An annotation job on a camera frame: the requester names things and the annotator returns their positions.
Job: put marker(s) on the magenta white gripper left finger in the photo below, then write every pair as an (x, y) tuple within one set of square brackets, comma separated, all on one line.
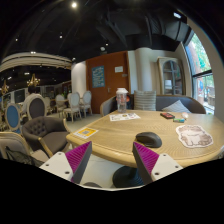
[(71, 165)]

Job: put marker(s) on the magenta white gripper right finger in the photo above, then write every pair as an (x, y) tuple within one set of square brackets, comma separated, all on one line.
[(152, 166)]

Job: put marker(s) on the black computer mouse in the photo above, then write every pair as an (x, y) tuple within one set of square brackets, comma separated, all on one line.
[(149, 139)]

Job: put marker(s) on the yellow QR code sticker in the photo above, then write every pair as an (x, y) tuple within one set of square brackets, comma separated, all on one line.
[(85, 132)]

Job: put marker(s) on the dark grey tufted armchair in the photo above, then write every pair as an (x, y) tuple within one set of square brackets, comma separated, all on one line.
[(47, 134)]

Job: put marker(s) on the round wooden table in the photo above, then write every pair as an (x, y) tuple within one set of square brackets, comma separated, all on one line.
[(113, 141)]

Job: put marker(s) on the small green card pack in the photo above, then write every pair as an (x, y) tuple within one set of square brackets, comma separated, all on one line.
[(178, 120)]

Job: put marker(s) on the black red small box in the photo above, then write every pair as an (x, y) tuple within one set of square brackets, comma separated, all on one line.
[(167, 115)]

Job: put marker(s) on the white paper menu sheet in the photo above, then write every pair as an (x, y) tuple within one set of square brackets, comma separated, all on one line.
[(124, 116)]

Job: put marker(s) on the small white round object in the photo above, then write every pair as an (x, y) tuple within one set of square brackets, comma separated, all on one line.
[(185, 115)]

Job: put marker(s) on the beige chair near left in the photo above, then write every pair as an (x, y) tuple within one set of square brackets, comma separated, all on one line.
[(13, 147)]

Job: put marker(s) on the light grey pillow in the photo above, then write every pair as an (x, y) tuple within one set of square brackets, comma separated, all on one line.
[(176, 107)]

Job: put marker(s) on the striped grey cushion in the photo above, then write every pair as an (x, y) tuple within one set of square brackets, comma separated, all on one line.
[(145, 100)]

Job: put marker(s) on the white dining chair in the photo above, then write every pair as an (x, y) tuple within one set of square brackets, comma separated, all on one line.
[(74, 102), (85, 104)]

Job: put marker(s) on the grey sofa bench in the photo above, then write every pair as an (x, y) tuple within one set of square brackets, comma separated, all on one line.
[(162, 101)]

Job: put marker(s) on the grey oval back chair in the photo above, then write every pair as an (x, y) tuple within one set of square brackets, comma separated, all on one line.
[(36, 107)]

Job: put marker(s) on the white dining chair far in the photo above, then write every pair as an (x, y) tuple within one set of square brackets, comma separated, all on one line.
[(85, 104)]

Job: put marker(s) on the blue oval back chair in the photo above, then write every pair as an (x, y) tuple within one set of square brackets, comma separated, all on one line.
[(12, 117)]

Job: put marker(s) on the clear plastic bottle white lid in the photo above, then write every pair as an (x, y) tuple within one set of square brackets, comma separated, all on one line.
[(121, 96)]

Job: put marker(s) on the arched wooden cabinet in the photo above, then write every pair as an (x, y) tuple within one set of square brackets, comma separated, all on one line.
[(172, 80)]

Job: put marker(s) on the gold chandelier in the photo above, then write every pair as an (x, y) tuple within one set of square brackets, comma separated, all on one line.
[(34, 81)]

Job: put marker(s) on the large window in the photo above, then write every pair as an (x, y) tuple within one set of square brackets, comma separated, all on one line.
[(201, 72)]

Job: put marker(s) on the orange wooden door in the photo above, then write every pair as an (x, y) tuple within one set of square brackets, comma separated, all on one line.
[(116, 73)]

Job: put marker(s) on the blue wall poster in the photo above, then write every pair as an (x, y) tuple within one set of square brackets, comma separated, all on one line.
[(98, 79)]

